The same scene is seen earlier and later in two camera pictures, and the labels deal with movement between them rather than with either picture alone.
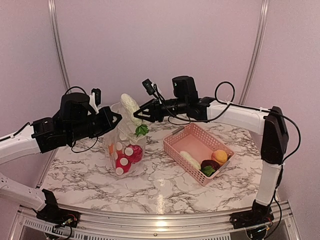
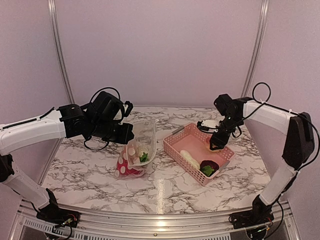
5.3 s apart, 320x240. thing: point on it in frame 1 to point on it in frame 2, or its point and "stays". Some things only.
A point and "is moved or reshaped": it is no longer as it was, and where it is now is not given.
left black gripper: x=106 y=113 to x=124 y=138
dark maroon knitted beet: x=208 y=167 stays
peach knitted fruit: x=220 y=156 to x=207 y=146
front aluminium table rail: x=212 y=225 stays
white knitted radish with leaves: x=130 y=106 to x=143 y=155
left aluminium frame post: x=52 y=10 stays
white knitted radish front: x=187 y=156 stays
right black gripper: x=155 y=111 to x=217 y=140
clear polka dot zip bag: x=127 y=144 is moved or reshaped
